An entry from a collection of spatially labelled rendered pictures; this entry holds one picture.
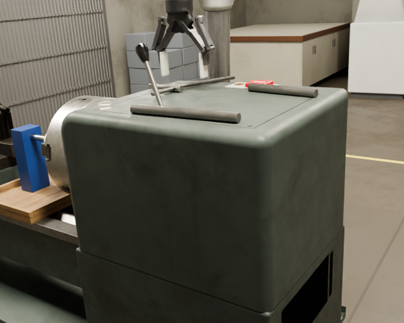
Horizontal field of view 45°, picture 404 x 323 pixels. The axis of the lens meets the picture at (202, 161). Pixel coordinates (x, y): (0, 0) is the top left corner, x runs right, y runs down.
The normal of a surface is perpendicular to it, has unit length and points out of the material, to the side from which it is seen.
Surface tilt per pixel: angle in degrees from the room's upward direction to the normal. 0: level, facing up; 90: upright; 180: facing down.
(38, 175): 90
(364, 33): 90
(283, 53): 90
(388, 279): 0
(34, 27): 90
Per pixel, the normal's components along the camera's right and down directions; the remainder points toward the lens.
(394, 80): -0.48, 0.31
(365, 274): -0.06, -0.94
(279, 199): 0.83, 0.14
